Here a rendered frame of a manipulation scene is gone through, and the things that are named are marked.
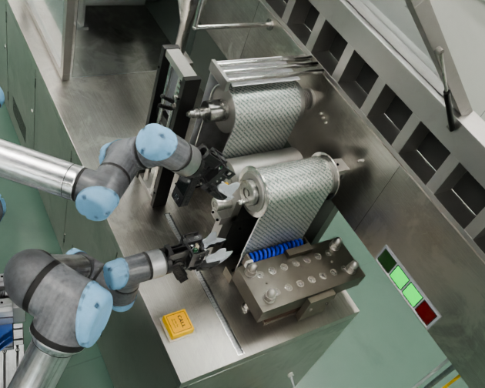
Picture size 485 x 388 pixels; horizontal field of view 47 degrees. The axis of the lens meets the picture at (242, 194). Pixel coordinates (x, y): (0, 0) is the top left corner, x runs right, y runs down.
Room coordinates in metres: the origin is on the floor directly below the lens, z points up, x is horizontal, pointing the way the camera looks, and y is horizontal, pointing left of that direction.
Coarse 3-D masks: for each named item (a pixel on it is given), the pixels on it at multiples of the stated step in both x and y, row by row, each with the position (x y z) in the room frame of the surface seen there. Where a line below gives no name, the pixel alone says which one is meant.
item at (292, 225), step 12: (276, 216) 1.12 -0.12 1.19; (288, 216) 1.15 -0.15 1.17; (300, 216) 1.19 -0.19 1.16; (312, 216) 1.23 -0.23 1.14; (264, 228) 1.10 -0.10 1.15; (276, 228) 1.14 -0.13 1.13; (288, 228) 1.17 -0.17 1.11; (300, 228) 1.21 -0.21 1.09; (252, 240) 1.08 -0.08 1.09; (264, 240) 1.12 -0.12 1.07; (276, 240) 1.16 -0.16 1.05; (288, 240) 1.20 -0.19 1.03; (252, 252) 1.10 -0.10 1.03
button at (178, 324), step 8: (176, 312) 0.86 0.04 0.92; (184, 312) 0.87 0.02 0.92; (168, 320) 0.83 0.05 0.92; (176, 320) 0.84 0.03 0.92; (184, 320) 0.85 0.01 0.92; (168, 328) 0.81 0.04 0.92; (176, 328) 0.81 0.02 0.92; (184, 328) 0.82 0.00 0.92; (192, 328) 0.83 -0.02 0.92; (176, 336) 0.80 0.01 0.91
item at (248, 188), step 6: (246, 180) 1.11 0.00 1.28; (252, 180) 1.12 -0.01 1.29; (240, 186) 1.12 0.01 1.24; (246, 186) 1.10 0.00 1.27; (252, 186) 1.09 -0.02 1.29; (240, 192) 1.11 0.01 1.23; (246, 192) 1.10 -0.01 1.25; (252, 192) 1.08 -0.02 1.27; (258, 192) 1.09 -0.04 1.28; (252, 198) 1.08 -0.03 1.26; (258, 198) 1.08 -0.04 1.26; (246, 204) 1.08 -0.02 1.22; (252, 204) 1.07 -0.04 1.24
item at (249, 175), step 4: (328, 164) 1.29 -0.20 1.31; (248, 172) 1.14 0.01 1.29; (252, 172) 1.13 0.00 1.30; (332, 172) 1.27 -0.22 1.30; (244, 176) 1.14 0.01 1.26; (248, 176) 1.13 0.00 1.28; (252, 176) 1.12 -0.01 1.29; (256, 176) 1.11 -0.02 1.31; (332, 176) 1.26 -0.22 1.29; (256, 180) 1.11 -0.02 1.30; (256, 184) 1.10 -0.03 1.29; (260, 184) 1.09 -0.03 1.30; (260, 188) 1.09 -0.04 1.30; (332, 188) 1.25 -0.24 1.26; (260, 192) 1.08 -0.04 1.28; (260, 196) 1.08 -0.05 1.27; (260, 200) 1.08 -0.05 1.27; (256, 204) 1.08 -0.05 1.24; (260, 204) 1.07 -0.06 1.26; (248, 208) 1.10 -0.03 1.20; (252, 208) 1.09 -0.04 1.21; (256, 208) 1.08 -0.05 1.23; (260, 208) 1.07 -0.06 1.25
